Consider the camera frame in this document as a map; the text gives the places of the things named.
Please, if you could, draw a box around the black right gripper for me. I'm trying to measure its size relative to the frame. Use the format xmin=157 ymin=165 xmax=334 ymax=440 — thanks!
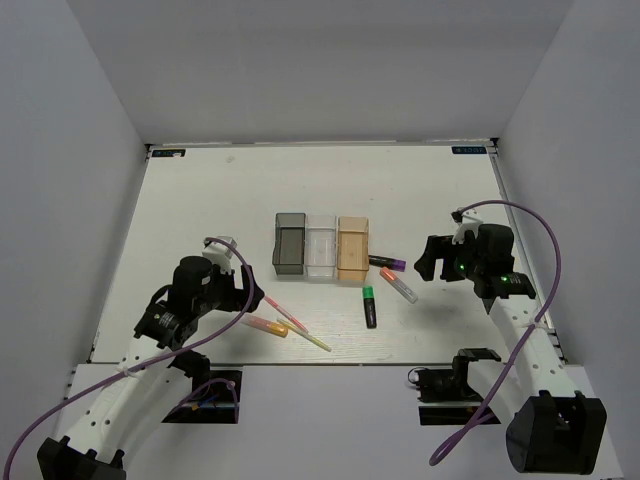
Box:
xmin=414 ymin=232 xmax=485 ymax=282

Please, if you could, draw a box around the purple cap black highlighter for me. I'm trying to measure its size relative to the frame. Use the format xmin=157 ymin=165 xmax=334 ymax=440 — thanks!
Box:
xmin=368 ymin=255 xmax=406 ymax=272

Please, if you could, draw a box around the orange cap clear tube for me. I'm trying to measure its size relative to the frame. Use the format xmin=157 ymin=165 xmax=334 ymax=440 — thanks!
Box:
xmin=380 ymin=267 xmax=418 ymax=304

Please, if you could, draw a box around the orange yellow clear tube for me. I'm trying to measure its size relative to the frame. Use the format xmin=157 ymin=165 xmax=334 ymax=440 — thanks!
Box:
xmin=240 ymin=314 xmax=288 ymax=338

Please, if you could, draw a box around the yellow pen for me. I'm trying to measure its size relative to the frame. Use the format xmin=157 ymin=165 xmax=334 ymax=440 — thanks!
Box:
xmin=277 ymin=319 xmax=332 ymax=352

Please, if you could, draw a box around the dark grey transparent container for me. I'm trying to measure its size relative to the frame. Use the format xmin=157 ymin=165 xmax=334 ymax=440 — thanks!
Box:
xmin=272 ymin=212 xmax=306 ymax=276

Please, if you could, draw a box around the pink pen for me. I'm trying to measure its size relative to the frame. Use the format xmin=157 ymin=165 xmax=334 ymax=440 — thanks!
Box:
xmin=264 ymin=295 xmax=308 ymax=333

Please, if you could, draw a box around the green cap black highlighter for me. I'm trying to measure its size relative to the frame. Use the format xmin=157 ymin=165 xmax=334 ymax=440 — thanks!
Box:
xmin=362 ymin=286 xmax=377 ymax=329

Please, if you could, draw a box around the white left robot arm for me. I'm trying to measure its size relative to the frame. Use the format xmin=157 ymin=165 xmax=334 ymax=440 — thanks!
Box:
xmin=37 ymin=256 xmax=264 ymax=479

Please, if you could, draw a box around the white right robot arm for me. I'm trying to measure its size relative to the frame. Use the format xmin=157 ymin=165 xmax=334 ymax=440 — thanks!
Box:
xmin=408 ymin=224 xmax=607 ymax=475

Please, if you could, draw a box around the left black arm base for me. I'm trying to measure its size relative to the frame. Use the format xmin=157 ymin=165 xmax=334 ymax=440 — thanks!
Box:
xmin=163 ymin=369 xmax=243 ymax=425

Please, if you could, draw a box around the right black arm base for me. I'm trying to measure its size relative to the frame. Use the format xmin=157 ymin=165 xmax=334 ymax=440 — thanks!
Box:
xmin=407 ymin=348 xmax=501 ymax=426

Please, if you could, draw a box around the orange transparent container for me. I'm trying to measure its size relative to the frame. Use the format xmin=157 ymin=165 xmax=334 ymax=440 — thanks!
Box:
xmin=337 ymin=216 xmax=369 ymax=283

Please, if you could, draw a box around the clear transparent container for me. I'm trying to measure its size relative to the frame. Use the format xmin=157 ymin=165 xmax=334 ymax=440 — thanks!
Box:
xmin=305 ymin=215 xmax=337 ymax=281

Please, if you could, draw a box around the right corner label sticker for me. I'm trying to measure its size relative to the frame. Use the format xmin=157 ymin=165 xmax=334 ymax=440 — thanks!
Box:
xmin=451 ymin=145 xmax=487 ymax=155

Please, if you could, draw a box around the corner label sticker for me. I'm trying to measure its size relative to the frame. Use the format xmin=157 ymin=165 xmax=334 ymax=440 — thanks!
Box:
xmin=151 ymin=149 xmax=186 ymax=158
xmin=451 ymin=145 xmax=487 ymax=155

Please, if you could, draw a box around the left corner label sticker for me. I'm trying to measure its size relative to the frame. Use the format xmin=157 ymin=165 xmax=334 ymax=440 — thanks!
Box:
xmin=151 ymin=149 xmax=186 ymax=158

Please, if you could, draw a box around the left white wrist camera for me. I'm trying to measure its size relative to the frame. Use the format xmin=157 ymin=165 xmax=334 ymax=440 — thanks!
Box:
xmin=202 ymin=236 xmax=237 ymax=274

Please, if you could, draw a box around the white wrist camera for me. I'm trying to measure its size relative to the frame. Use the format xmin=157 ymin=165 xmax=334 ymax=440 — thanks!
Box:
xmin=451 ymin=209 xmax=483 ymax=245
xmin=202 ymin=236 xmax=237 ymax=274

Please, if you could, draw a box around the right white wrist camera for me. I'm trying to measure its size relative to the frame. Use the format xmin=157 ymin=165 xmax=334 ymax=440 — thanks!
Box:
xmin=451 ymin=209 xmax=483 ymax=245

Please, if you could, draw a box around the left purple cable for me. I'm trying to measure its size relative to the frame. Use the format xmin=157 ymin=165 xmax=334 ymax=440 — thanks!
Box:
xmin=2 ymin=236 xmax=259 ymax=474

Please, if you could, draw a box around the purple cable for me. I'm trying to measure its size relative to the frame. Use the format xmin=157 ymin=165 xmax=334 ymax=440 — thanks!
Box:
xmin=429 ymin=199 xmax=563 ymax=467
xmin=2 ymin=236 xmax=259 ymax=474

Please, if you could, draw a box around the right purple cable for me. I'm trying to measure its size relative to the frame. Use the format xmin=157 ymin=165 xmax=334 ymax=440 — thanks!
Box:
xmin=429 ymin=199 xmax=563 ymax=467

